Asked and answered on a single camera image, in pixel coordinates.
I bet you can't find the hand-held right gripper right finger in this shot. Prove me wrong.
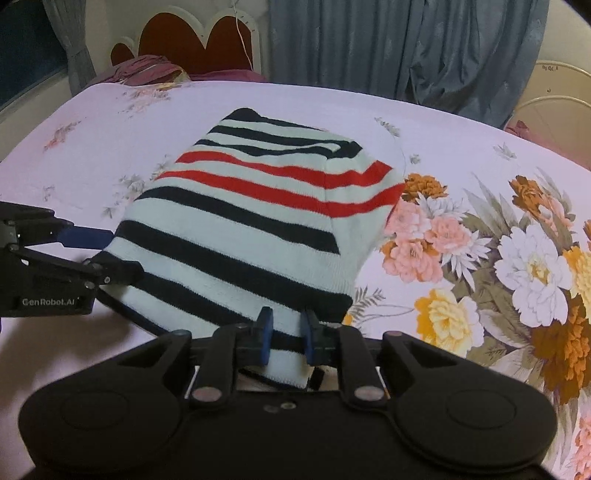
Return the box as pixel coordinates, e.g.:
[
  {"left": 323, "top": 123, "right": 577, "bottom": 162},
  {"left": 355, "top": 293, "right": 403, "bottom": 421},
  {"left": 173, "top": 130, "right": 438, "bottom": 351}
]
[{"left": 300, "top": 308, "right": 451, "bottom": 409}]

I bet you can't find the pink pillow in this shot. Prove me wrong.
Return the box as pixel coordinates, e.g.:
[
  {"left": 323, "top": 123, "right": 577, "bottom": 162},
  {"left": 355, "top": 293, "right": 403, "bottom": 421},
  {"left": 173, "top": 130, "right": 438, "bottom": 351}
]
[{"left": 87, "top": 54, "right": 269, "bottom": 88}]

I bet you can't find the striped knit sweater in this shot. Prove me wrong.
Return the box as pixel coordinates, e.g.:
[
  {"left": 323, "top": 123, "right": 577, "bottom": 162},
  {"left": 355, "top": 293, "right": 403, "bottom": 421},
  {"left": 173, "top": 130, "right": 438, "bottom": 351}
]
[{"left": 95, "top": 107, "right": 408, "bottom": 389}]

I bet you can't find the floral bedsheet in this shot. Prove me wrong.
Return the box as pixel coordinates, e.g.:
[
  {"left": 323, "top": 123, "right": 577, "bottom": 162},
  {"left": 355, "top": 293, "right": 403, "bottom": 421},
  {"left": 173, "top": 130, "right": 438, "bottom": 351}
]
[{"left": 0, "top": 80, "right": 591, "bottom": 480}]

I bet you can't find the blue grey curtain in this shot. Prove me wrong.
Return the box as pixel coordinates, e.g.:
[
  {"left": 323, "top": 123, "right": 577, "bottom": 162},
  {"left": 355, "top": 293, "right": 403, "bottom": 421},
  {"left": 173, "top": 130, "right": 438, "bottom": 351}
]
[
  {"left": 267, "top": 0, "right": 551, "bottom": 131},
  {"left": 43, "top": 0, "right": 99, "bottom": 94}
]

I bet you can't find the dark window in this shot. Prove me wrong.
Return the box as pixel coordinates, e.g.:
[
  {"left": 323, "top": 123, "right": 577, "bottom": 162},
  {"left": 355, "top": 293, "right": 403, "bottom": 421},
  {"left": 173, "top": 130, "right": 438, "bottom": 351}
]
[{"left": 0, "top": 0, "right": 71, "bottom": 114}]

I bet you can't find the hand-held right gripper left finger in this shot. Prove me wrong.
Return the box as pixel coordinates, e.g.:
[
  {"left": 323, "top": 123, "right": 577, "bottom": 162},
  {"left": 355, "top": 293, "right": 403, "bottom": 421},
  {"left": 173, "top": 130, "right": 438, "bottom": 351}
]
[{"left": 118, "top": 307, "right": 276, "bottom": 409}]

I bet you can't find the cream round headboard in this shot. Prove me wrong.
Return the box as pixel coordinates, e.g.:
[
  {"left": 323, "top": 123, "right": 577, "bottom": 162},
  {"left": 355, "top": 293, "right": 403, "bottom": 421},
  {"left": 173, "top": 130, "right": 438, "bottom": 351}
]
[{"left": 504, "top": 60, "right": 591, "bottom": 155}]

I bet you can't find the white wall cable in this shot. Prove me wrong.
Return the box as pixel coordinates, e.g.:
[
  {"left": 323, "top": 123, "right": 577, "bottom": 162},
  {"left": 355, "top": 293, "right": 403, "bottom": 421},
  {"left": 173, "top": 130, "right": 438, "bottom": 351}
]
[{"left": 232, "top": 0, "right": 254, "bottom": 71}]

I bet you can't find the red heart-shaped headboard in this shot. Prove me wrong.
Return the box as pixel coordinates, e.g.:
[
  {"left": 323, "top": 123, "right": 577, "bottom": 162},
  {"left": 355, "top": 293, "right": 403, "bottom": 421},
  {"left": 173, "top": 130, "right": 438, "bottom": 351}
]
[{"left": 110, "top": 4, "right": 263, "bottom": 85}]

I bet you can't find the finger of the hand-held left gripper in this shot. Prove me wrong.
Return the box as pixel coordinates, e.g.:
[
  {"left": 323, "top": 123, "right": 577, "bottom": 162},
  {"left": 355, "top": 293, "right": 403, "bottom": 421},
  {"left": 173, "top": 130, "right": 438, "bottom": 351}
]
[
  {"left": 9, "top": 244, "right": 145, "bottom": 288},
  {"left": 54, "top": 219, "right": 114, "bottom": 249}
]

